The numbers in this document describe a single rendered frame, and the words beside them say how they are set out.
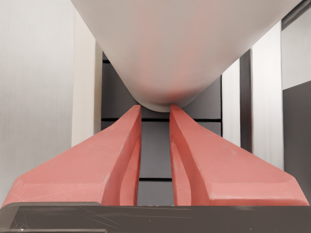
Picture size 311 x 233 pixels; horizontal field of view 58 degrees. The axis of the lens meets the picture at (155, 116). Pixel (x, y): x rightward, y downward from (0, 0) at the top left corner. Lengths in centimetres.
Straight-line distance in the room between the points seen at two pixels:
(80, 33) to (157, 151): 8
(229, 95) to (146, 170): 7
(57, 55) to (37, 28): 3
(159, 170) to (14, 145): 13
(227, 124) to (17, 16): 20
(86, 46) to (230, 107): 10
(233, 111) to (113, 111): 8
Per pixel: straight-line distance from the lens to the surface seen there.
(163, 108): 15
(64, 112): 25
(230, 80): 19
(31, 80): 26
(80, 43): 16
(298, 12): 22
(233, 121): 19
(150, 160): 18
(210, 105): 19
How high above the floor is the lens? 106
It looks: 86 degrees down
